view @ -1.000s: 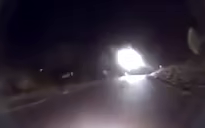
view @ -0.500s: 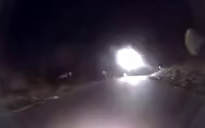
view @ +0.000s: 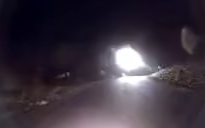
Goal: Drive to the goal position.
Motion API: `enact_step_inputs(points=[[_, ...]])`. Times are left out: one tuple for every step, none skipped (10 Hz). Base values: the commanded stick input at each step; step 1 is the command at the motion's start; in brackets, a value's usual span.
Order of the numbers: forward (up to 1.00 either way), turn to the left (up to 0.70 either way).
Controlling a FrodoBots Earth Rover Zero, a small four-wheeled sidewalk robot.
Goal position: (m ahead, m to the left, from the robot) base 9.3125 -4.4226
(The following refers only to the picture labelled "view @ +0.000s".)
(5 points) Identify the grey asphalt road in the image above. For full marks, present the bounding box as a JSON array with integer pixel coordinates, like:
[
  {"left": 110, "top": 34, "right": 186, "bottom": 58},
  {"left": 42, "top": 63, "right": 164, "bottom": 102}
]
[{"left": 33, "top": 73, "right": 204, "bottom": 128}]

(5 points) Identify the rough verge with debris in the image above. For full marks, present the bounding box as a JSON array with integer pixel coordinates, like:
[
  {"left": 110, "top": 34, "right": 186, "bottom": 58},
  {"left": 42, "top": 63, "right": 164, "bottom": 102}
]
[
  {"left": 9, "top": 70, "right": 101, "bottom": 114},
  {"left": 149, "top": 63, "right": 205, "bottom": 92}
]

